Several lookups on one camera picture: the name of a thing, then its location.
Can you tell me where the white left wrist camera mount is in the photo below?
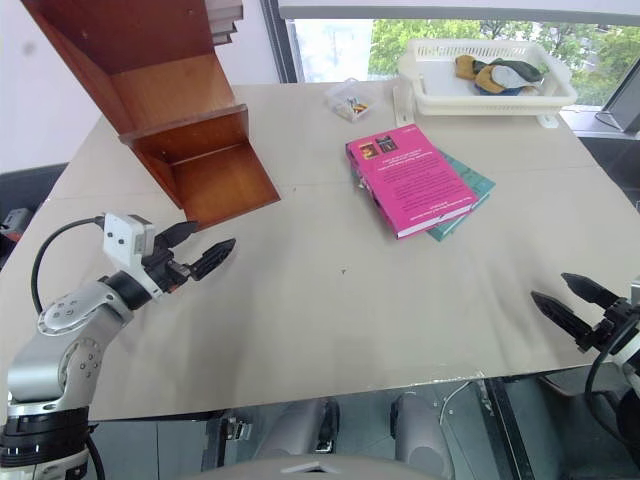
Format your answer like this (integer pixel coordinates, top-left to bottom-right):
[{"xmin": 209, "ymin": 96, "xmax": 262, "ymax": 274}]
[{"xmin": 102, "ymin": 213, "xmax": 164, "ymax": 302}]

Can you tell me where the yellow and green cloth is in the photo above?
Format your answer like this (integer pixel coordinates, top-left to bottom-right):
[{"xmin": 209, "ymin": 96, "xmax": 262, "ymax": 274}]
[{"xmin": 453, "ymin": 54, "xmax": 552, "ymax": 97}]

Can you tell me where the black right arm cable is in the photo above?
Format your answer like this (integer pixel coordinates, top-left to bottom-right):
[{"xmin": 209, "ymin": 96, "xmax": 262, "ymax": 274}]
[{"xmin": 584, "ymin": 343, "xmax": 640, "ymax": 444}]

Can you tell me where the brown wooden bookshelf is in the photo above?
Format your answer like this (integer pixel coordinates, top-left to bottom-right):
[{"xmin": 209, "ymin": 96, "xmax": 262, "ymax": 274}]
[{"xmin": 19, "ymin": 0, "xmax": 283, "ymax": 232}]

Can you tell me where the grey rounded robot leg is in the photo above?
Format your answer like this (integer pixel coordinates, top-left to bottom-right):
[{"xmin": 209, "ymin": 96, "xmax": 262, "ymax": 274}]
[
  {"xmin": 253, "ymin": 397, "xmax": 342, "ymax": 462},
  {"xmin": 388, "ymin": 392, "xmax": 455, "ymax": 467}
]

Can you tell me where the pink book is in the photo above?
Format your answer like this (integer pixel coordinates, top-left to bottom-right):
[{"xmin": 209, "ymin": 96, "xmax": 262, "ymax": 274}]
[{"xmin": 344, "ymin": 123, "xmax": 479, "ymax": 241}]

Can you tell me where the thin white cable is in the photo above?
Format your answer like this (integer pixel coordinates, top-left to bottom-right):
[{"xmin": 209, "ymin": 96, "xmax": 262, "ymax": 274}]
[{"xmin": 438, "ymin": 381, "xmax": 474, "ymax": 427}]

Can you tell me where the teal book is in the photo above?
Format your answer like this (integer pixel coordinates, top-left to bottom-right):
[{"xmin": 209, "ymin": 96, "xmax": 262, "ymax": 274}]
[{"xmin": 348, "ymin": 148, "xmax": 498, "ymax": 244}]

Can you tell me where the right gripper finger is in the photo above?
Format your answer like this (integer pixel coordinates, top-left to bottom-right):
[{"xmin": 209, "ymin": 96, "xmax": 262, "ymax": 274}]
[
  {"xmin": 560, "ymin": 272, "xmax": 620, "ymax": 314},
  {"xmin": 530, "ymin": 290, "xmax": 595, "ymax": 347}
]

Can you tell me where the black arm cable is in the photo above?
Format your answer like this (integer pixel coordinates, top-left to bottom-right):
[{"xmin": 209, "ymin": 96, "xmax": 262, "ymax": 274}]
[
  {"xmin": 30, "ymin": 215, "xmax": 107, "ymax": 317},
  {"xmin": 584, "ymin": 343, "xmax": 640, "ymax": 444}
]

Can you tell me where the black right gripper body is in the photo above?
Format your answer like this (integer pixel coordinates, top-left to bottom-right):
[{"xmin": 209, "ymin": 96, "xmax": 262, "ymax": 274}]
[{"xmin": 574, "ymin": 298, "xmax": 640, "ymax": 354}]

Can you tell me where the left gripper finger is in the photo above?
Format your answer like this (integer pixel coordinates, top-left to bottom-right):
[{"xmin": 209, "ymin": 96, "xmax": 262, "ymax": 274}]
[
  {"xmin": 154, "ymin": 220, "xmax": 200, "ymax": 251},
  {"xmin": 191, "ymin": 237, "xmax": 238, "ymax": 282}
]

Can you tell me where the clear plastic parts box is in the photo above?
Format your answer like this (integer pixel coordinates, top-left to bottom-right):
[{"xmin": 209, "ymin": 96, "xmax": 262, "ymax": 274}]
[{"xmin": 323, "ymin": 77, "xmax": 380, "ymax": 123}]

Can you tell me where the dark window frame post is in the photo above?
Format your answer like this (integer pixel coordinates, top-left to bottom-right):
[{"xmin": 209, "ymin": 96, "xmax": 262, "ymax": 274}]
[{"xmin": 261, "ymin": 0, "xmax": 302, "ymax": 85}]

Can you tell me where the white plastic basket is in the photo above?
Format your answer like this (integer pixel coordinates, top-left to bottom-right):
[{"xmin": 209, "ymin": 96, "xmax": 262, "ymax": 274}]
[{"xmin": 396, "ymin": 38, "xmax": 580, "ymax": 118}]

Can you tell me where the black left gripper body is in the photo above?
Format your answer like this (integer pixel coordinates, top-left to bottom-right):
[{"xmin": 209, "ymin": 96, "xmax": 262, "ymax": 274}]
[{"xmin": 142, "ymin": 244, "xmax": 195, "ymax": 296}]

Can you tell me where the grey monitor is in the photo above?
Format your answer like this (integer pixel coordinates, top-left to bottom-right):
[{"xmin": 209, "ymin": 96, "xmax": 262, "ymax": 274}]
[{"xmin": 593, "ymin": 74, "xmax": 640, "ymax": 135}]

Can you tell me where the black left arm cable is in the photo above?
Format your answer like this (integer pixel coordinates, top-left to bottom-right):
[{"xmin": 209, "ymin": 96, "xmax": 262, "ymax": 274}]
[{"xmin": 30, "ymin": 215, "xmax": 107, "ymax": 317}]

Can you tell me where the grey robot torso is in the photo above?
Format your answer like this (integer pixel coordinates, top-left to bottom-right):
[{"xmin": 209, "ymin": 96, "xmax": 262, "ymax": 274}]
[{"xmin": 198, "ymin": 451, "xmax": 454, "ymax": 480}]

